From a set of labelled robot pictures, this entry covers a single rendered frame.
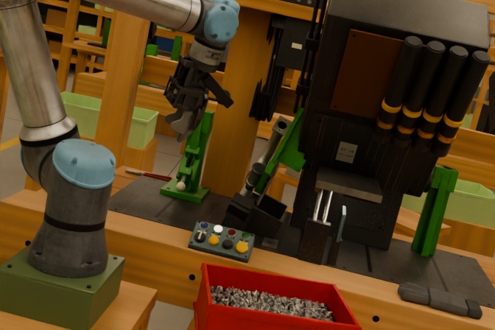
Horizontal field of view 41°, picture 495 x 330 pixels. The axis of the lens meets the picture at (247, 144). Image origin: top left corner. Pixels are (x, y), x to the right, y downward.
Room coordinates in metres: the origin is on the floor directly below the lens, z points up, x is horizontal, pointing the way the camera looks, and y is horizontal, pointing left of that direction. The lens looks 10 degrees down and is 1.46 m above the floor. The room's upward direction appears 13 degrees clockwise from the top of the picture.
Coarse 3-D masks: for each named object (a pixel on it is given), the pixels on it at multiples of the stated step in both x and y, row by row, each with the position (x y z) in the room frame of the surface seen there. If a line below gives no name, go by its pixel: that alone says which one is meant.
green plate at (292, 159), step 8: (296, 120) 1.71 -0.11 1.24; (296, 128) 1.73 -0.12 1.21; (288, 136) 1.72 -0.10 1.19; (296, 136) 1.73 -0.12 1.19; (280, 144) 1.72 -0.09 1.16; (288, 144) 1.73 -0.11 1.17; (296, 144) 1.73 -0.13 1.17; (280, 152) 1.72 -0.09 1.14; (288, 152) 1.73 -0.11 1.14; (296, 152) 1.73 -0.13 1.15; (272, 160) 1.72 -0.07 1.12; (280, 160) 1.73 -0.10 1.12; (288, 160) 1.73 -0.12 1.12; (296, 160) 1.72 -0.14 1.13; (304, 160) 1.72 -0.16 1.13; (296, 168) 1.72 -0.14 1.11
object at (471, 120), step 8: (488, 72) 8.53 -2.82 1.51; (488, 80) 8.57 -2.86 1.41; (480, 88) 8.63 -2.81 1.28; (480, 96) 8.57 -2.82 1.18; (488, 96) 8.99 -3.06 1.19; (472, 104) 9.00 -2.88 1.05; (480, 104) 8.53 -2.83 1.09; (488, 104) 8.55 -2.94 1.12; (464, 120) 8.62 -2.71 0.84; (472, 120) 8.59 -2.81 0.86; (472, 128) 8.57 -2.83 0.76
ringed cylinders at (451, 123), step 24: (408, 48) 1.40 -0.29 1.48; (432, 48) 1.40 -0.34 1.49; (456, 48) 1.41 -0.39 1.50; (408, 72) 1.44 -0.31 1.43; (432, 72) 1.43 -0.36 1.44; (456, 72) 1.41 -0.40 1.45; (480, 72) 1.40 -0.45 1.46; (408, 96) 1.49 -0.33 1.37; (432, 96) 1.47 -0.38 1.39; (456, 96) 1.46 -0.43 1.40; (384, 120) 1.53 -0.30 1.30; (408, 120) 1.51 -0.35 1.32; (432, 120) 1.50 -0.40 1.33; (456, 120) 1.49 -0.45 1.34; (432, 144) 1.56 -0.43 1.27
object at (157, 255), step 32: (32, 192) 1.67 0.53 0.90; (0, 224) 1.55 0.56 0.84; (32, 224) 1.54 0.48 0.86; (128, 224) 1.59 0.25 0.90; (160, 224) 1.64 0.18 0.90; (0, 256) 1.55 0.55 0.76; (128, 256) 1.52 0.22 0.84; (160, 256) 1.51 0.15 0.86; (192, 256) 1.50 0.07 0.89; (256, 256) 1.56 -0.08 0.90; (288, 256) 1.61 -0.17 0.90; (160, 288) 1.51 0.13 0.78; (192, 288) 1.50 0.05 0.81; (352, 288) 1.49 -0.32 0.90; (384, 288) 1.54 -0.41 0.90; (384, 320) 1.46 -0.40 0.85; (416, 320) 1.45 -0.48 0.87; (448, 320) 1.44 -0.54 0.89; (480, 320) 1.46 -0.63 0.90
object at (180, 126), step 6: (186, 114) 1.52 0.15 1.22; (192, 114) 1.53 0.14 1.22; (180, 120) 1.52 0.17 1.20; (186, 120) 1.53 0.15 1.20; (174, 126) 1.52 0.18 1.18; (180, 126) 1.53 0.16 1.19; (186, 126) 1.53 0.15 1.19; (180, 132) 1.53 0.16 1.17; (186, 132) 1.53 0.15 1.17; (180, 138) 1.55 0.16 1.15
